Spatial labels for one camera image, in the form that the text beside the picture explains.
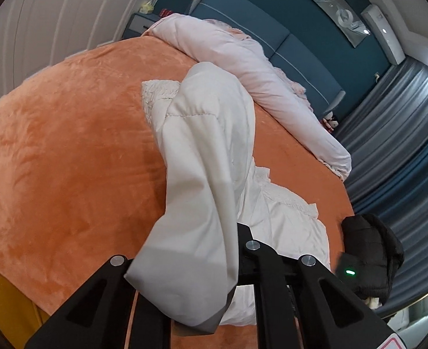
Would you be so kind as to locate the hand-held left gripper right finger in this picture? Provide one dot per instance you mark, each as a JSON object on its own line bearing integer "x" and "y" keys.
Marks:
{"x": 272, "y": 280}

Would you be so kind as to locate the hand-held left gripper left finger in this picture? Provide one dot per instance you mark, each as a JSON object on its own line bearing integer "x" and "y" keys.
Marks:
{"x": 101, "y": 298}

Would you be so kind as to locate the white quilted long coat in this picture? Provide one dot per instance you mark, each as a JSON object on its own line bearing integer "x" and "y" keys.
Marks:
{"x": 206, "y": 152}

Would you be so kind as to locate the black puffer jacket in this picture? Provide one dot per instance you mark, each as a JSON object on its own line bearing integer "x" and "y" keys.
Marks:
{"x": 377, "y": 247}

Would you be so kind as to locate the cream cloth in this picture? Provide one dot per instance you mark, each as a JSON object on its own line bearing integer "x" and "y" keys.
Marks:
{"x": 373, "y": 302}

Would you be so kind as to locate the person's yellow clothing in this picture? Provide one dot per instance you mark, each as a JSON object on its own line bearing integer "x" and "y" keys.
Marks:
{"x": 10, "y": 312}

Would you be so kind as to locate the blue grey curtain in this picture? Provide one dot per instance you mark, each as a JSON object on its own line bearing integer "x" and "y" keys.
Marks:
{"x": 399, "y": 152}

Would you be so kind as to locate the orange plush blanket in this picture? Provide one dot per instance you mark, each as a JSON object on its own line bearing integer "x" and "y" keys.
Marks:
{"x": 72, "y": 152}

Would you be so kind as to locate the black and white plush toy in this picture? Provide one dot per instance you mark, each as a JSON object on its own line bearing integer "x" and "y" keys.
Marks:
{"x": 330, "y": 120}

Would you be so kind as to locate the pink duvet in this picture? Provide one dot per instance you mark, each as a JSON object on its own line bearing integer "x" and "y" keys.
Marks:
{"x": 272, "y": 94}

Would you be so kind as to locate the blue upholstered headboard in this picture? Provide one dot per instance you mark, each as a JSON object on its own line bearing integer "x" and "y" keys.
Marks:
{"x": 297, "y": 54}

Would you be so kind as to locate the white air conditioner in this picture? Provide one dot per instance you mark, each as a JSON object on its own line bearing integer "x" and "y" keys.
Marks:
{"x": 384, "y": 34}

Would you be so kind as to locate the blue nightstand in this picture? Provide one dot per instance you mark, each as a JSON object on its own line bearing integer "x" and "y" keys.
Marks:
{"x": 139, "y": 25}

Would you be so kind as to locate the white wardrobe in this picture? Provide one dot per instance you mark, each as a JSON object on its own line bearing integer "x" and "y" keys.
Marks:
{"x": 72, "y": 14}

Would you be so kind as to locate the small red box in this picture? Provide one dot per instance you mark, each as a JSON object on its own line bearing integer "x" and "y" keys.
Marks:
{"x": 166, "y": 12}

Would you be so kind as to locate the silver wall art panel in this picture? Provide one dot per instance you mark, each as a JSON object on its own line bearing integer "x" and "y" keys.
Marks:
{"x": 345, "y": 18}

